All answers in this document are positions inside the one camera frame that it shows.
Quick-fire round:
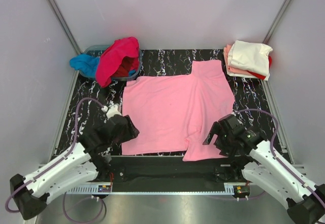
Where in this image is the light pink t-shirt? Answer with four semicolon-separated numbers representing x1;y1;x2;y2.
121;60;235;162

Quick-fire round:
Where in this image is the red folded t-shirt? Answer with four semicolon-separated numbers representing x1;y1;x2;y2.
249;56;272;81

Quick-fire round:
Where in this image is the blue t-shirt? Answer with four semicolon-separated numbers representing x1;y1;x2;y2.
69;54;138;79

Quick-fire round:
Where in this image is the white slotted cable duct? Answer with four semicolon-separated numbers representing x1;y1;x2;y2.
67;184;235;196

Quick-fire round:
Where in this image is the dark red t-shirt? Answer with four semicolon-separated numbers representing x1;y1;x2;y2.
112;56;140;78

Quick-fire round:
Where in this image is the blue plastic basket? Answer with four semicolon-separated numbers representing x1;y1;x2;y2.
84;45;143;82

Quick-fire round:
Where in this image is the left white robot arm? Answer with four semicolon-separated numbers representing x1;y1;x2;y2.
10;115;140;220

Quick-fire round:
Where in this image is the white folded t-shirt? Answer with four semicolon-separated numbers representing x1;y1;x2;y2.
228;40;273;73

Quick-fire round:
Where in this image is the aluminium corner post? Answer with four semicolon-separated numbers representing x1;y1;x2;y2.
263;0;293;44
37;0;84;57

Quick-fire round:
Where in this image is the right aluminium corner post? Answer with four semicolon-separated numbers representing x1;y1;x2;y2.
263;0;293;44

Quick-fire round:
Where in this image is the magenta t-shirt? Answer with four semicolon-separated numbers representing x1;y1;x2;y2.
95;37;140;87

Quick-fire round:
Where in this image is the aluminium front rail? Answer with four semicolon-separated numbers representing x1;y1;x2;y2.
33;165;310;185

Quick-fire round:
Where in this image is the left aluminium corner post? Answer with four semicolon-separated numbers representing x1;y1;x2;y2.
37;0;84;57

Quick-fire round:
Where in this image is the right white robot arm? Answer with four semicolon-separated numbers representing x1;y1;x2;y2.
203;114;324;223

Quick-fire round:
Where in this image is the peach folded t-shirt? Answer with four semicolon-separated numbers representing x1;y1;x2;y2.
223;44;256;79

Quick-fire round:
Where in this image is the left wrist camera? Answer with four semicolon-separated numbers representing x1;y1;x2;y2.
101;104;121;119

